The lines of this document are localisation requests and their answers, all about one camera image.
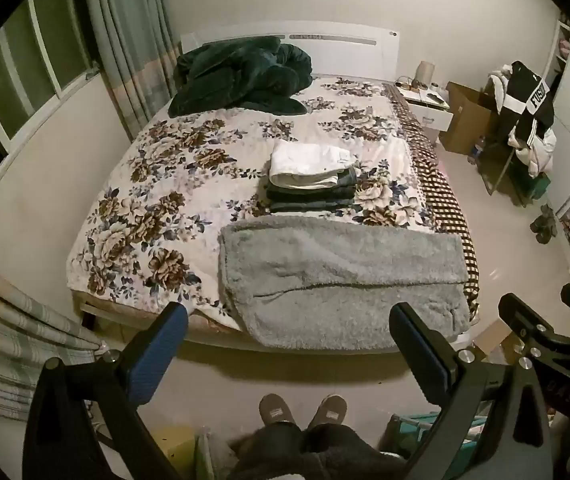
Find metal chair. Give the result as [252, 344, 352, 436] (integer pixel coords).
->
[482, 125, 556, 207]

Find white puffy jacket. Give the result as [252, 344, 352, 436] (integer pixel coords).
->
[487, 67, 556, 179]

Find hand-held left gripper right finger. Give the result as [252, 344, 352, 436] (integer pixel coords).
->
[389, 302, 558, 480]

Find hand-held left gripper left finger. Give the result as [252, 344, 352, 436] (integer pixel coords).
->
[22, 302, 189, 480]

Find folded dark pants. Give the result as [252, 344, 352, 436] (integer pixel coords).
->
[266, 184, 357, 202]
[269, 199, 356, 215]

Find green bag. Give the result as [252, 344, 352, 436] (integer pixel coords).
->
[527, 175, 552, 201]

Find small cardboard box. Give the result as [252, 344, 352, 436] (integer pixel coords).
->
[472, 320, 514, 361]

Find large cardboard box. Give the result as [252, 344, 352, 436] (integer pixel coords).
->
[439, 81, 498, 156]

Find grey fluffy pants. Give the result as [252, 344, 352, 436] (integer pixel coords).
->
[219, 216, 470, 352]

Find brown plaid bed sheet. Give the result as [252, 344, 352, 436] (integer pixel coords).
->
[390, 84, 480, 321]

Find dark green blanket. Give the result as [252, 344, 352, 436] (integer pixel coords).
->
[167, 36, 313, 117]

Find grey slipper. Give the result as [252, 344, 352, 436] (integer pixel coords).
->
[259, 394, 299, 429]
[306, 395, 349, 430]

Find teal box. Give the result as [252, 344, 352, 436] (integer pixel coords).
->
[390, 412, 486, 457]

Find yellow box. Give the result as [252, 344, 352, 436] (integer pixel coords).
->
[155, 425, 199, 480]

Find window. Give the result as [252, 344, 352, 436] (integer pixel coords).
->
[0, 0, 102, 162]

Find person's legs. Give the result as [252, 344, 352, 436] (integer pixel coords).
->
[227, 421, 406, 480]

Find green striped curtain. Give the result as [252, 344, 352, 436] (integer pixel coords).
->
[80, 0, 183, 142]
[0, 250, 102, 416]

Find white nightstand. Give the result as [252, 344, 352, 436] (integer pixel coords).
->
[396, 82, 454, 133]

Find pair of dark slippers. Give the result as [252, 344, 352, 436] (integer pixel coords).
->
[530, 204, 558, 246]

